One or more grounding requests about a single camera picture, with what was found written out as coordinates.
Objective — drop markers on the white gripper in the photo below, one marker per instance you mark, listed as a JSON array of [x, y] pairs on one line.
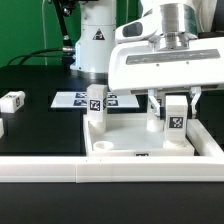
[[135, 68]]

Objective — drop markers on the white square tabletop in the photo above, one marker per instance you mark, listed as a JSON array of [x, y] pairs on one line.
[[127, 135]]

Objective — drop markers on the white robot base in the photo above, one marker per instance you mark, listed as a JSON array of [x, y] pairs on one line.
[[97, 40]]

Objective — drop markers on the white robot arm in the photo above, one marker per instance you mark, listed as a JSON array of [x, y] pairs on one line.
[[177, 26]]

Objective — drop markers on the white U-shaped obstacle fence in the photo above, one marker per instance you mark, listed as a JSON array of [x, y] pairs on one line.
[[206, 166]]

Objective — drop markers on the white marker sheet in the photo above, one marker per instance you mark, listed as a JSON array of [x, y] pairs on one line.
[[79, 100]]

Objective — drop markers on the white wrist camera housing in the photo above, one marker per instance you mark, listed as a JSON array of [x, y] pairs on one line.
[[137, 30]]

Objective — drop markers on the black camera stand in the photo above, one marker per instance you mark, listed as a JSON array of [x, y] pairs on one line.
[[64, 8]]

